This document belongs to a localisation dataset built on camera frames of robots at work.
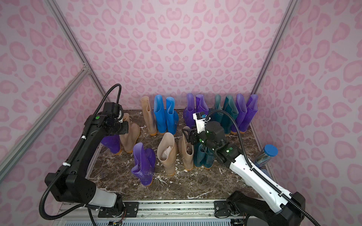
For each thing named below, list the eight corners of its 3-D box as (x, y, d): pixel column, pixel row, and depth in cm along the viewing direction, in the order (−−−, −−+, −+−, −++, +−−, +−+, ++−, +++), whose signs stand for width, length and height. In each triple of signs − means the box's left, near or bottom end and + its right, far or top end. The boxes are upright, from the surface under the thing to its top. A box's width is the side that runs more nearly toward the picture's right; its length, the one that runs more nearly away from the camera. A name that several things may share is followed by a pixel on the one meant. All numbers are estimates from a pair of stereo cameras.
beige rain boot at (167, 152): (163, 179, 85) (155, 161, 65) (165, 155, 95) (159, 132, 75) (177, 179, 85) (174, 160, 65) (178, 155, 95) (176, 132, 75)
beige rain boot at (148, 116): (150, 137, 104) (141, 113, 84) (147, 123, 113) (138, 97, 93) (158, 135, 105) (151, 111, 85) (154, 121, 114) (147, 95, 94)
